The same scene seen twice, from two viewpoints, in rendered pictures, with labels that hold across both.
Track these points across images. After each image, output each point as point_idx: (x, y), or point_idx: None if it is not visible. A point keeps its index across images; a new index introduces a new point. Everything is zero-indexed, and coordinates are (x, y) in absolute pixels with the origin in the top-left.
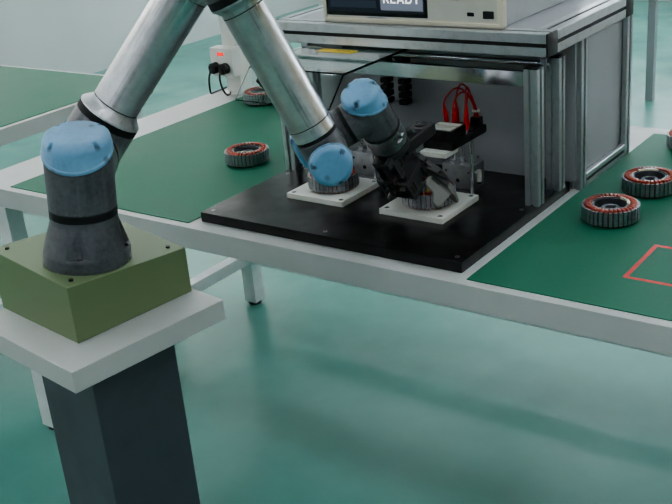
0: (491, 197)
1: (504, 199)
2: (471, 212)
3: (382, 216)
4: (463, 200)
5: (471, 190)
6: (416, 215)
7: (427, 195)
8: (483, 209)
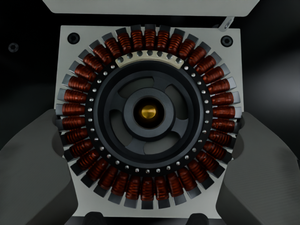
0: (251, 11)
1: (284, 12)
2: (260, 112)
3: (70, 222)
4: (227, 77)
5: (227, 26)
6: (168, 217)
7: (193, 193)
8: (275, 84)
